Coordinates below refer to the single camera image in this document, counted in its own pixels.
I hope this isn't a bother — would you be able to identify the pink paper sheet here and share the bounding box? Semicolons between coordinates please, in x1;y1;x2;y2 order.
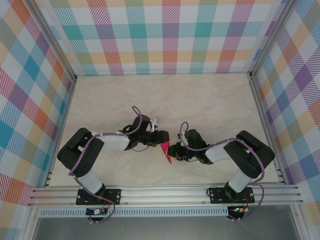
159;141;174;165

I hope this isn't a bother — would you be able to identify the circuit board with green light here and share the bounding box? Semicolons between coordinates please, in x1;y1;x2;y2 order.
230;205;248;214

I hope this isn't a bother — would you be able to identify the small circuit board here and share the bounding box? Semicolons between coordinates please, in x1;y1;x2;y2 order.
85;207;109;216

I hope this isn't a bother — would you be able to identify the aluminium front rail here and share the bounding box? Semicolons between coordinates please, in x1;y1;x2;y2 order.
27;183;305;207

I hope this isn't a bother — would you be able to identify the perforated metal cable tray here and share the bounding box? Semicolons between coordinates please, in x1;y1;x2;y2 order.
38;206;230;218

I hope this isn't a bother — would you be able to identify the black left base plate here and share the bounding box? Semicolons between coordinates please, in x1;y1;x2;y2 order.
75;187;123;206

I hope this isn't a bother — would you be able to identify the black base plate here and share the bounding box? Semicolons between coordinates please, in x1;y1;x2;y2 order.
208;186;255;205
75;187;123;206

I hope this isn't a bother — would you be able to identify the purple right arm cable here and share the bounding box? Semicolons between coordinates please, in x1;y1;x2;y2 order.
179;121;266;222

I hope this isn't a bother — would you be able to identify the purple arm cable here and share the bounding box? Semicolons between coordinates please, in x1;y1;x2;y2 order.
67;105;145;225
179;121;266;222

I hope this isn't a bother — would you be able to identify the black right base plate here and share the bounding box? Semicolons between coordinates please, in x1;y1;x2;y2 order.
208;186;255;205

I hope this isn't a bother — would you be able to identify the aluminium side rail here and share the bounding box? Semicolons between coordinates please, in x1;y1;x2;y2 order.
42;74;79;188
248;72;286;185

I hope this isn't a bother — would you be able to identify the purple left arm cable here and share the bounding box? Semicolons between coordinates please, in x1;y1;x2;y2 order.
67;105;145;225

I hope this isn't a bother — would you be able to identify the aluminium corner post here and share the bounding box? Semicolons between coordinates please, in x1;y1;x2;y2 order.
249;0;297;80
29;0;79;83

